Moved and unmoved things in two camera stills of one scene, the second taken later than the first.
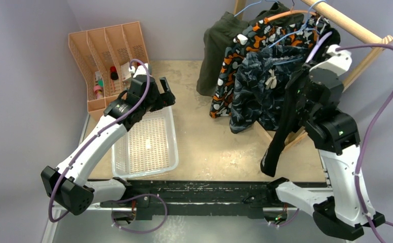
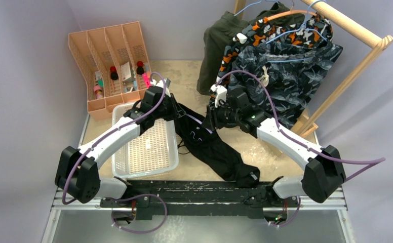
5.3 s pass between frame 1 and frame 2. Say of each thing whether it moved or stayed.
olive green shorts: stayed
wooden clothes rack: stayed
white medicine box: stayed
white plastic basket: stayed
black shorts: moved
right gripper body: moved
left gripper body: moved
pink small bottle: stayed
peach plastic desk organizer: stayed
